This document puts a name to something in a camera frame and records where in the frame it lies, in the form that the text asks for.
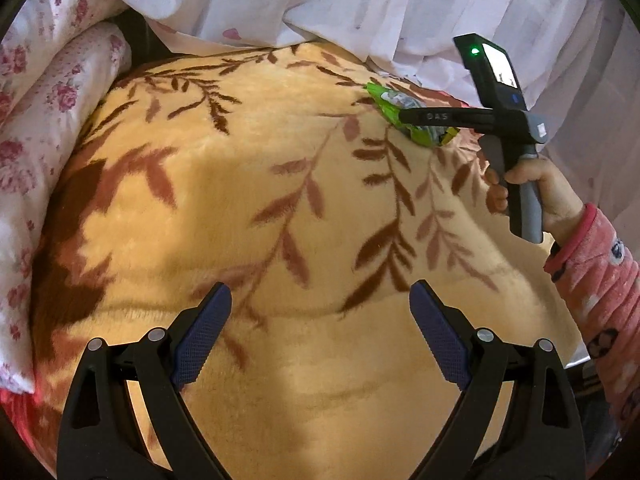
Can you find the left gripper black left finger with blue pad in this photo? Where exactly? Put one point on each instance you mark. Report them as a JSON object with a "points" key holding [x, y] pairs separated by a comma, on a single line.
{"points": [[99, 436]]}

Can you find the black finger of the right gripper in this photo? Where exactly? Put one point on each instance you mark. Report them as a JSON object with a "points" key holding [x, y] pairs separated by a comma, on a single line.
{"points": [[457, 117]]}

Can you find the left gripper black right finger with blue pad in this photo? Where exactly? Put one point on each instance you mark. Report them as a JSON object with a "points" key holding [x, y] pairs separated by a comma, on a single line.
{"points": [[516, 416]]}

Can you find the green snack wrapper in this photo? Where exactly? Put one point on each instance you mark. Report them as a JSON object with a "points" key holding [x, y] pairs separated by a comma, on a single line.
{"points": [[390, 102]]}

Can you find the pink pajama sleeve forearm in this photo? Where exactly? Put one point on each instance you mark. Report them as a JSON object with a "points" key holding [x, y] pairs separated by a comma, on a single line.
{"points": [[598, 278]]}

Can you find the person right hand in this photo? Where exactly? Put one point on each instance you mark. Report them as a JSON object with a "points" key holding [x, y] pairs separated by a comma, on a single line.
{"points": [[562, 209]]}

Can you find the white sheer curtain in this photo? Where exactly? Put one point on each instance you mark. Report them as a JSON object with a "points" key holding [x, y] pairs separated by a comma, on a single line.
{"points": [[577, 62]]}

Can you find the yellow floral plush blanket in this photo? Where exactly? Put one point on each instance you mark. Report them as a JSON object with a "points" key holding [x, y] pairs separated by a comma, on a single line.
{"points": [[273, 172]]}

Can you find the floral folded quilt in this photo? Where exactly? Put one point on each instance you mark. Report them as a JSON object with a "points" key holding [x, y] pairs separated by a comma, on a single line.
{"points": [[58, 59]]}

